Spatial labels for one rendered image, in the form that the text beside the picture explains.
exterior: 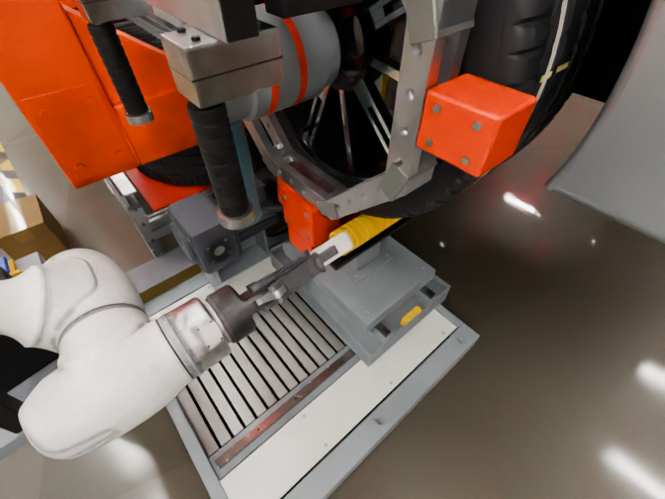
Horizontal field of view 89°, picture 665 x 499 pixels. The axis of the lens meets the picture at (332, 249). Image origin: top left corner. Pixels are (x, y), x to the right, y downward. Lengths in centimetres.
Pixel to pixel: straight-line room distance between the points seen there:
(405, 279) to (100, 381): 81
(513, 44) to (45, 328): 62
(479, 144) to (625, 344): 120
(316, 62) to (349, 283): 64
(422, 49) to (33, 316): 53
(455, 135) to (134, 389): 44
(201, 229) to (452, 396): 87
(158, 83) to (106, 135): 18
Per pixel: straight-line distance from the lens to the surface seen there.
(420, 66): 42
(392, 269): 106
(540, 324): 140
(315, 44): 56
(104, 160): 103
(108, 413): 45
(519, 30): 45
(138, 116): 70
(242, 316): 45
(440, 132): 41
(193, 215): 102
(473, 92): 42
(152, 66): 101
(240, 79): 35
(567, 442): 124
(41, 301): 52
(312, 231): 74
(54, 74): 96
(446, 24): 41
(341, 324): 100
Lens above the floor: 104
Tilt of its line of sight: 48 degrees down
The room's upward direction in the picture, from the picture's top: straight up
